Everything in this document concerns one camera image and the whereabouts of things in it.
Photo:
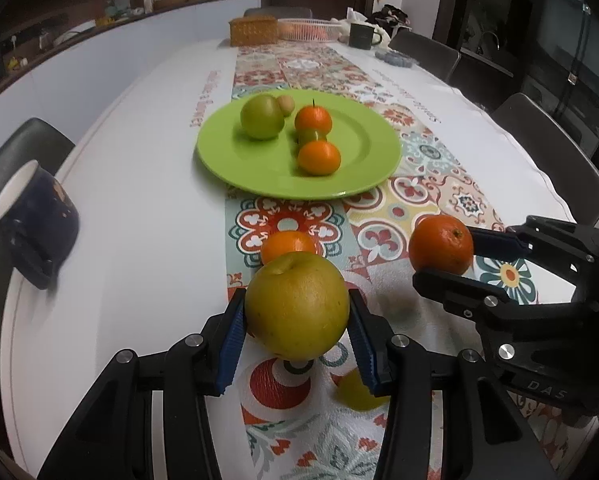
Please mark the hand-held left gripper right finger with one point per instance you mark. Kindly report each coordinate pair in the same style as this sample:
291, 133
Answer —
367, 350

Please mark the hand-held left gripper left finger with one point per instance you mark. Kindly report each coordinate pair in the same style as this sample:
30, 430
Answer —
232, 345

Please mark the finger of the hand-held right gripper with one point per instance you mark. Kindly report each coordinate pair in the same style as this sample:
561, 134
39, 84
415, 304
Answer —
459, 292
499, 245

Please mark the orange mandarin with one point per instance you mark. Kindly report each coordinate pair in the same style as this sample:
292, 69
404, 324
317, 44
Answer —
313, 120
319, 158
288, 245
440, 244

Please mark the yellow-green apple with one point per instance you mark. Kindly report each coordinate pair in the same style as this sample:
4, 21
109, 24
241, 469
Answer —
297, 305

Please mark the green plate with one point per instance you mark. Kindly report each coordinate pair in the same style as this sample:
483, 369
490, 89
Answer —
229, 160

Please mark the large green apple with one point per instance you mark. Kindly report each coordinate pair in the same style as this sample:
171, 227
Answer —
261, 117

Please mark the brown kiwi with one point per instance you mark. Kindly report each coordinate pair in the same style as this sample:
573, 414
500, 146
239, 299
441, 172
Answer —
286, 104

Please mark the dark grey chair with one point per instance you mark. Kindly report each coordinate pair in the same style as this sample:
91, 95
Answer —
544, 145
424, 55
24, 145
279, 12

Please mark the patterned table runner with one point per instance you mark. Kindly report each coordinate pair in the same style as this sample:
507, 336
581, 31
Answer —
289, 215

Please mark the grey tray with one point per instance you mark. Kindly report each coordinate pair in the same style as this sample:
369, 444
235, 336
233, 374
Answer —
395, 57

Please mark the dark blue mug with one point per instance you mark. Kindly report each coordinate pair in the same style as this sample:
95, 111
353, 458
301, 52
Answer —
34, 225

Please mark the dark green mug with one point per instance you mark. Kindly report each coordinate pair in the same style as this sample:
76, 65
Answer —
362, 36

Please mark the dark bag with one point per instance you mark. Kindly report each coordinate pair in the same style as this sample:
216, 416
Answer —
389, 15

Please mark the white plastic bag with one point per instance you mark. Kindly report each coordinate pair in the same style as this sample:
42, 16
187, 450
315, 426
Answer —
352, 16

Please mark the wicker box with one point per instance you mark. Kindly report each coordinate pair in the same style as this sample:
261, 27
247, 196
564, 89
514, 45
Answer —
253, 31

